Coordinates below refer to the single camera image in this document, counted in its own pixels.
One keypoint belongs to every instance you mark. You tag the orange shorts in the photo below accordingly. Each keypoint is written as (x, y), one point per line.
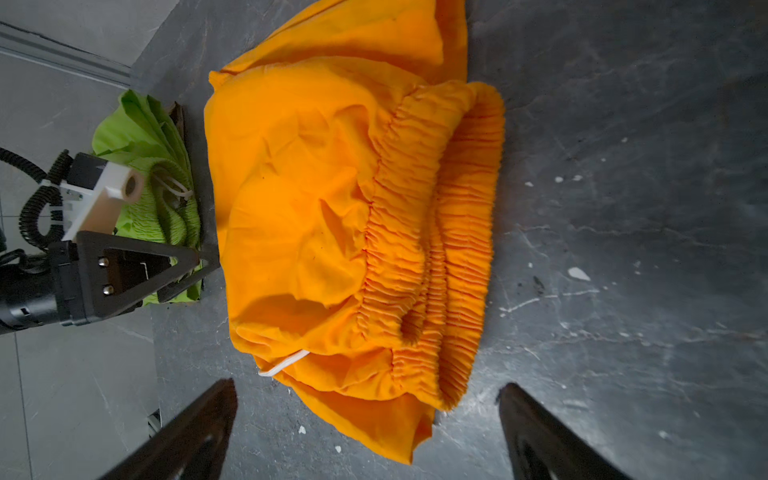
(354, 168)

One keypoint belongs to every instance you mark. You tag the khaki tan shorts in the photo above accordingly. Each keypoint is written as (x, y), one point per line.
(176, 114)

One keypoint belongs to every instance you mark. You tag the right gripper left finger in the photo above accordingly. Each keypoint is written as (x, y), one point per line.
(192, 446)

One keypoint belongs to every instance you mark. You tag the lime green shorts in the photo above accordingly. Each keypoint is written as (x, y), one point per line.
(141, 135)

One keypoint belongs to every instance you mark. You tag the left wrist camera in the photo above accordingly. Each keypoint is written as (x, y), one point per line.
(94, 192)

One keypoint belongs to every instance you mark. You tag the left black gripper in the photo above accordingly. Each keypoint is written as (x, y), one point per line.
(116, 272)

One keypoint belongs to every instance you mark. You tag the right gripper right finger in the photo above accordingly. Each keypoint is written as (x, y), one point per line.
(540, 446)

